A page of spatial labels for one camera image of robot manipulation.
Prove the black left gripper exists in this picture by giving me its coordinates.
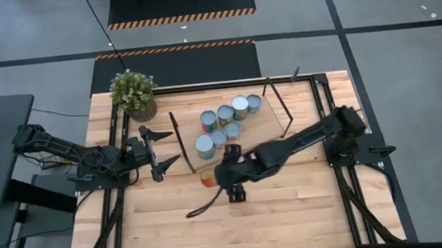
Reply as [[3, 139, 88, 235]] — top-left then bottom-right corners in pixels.
[[123, 122, 184, 186]]

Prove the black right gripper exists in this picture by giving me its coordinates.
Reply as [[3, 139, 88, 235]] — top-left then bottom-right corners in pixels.
[[212, 141, 269, 206]]

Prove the orange swirl pattern can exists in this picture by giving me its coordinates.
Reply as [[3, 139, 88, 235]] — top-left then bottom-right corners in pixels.
[[199, 167, 220, 189]]

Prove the white light blue can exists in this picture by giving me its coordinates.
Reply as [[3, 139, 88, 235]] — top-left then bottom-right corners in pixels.
[[209, 127, 229, 150]]

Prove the yellow to blue gradient can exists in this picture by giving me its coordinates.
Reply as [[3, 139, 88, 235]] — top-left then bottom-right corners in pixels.
[[230, 94, 251, 122], [193, 133, 217, 162]]

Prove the pink and teal soup can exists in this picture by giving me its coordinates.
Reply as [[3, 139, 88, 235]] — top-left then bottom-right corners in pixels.
[[223, 120, 243, 142]]

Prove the green red spaghetti sauce can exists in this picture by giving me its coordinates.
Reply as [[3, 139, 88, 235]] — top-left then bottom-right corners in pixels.
[[199, 108, 219, 134]]

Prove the green plant in striped pot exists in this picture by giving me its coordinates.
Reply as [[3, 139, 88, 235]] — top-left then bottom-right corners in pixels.
[[106, 66, 161, 126]]

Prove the black hazard striped floor mat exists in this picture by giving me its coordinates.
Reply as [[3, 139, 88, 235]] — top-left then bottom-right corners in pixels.
[[104, 0, 257, 31], [86, 38, 262, 94]]

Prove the dark grey desk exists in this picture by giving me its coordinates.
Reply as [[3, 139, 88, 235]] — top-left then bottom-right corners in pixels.
[[0, 91, 44, 208]]

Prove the black metal shelf end frame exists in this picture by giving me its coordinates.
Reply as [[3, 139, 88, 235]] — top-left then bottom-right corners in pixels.
[[168, 109, 197, 176], [259, 66, 307, 141]]

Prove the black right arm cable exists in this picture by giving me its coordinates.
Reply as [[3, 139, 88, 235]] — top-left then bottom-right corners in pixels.
[[183, 184, 226, 219]]

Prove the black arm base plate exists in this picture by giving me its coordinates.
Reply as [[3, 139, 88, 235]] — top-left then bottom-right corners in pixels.
[[323, 129, 398, 170], [73, 170, 131, 193]]

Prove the black aluminium table frame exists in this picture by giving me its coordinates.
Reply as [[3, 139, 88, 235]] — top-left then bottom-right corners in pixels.
[[58, 66, 408, 248]]

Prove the thin black floor cable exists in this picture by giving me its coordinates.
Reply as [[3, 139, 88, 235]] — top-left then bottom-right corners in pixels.
[[30, 103, 90, 123], [82, 0, 128, 75]]

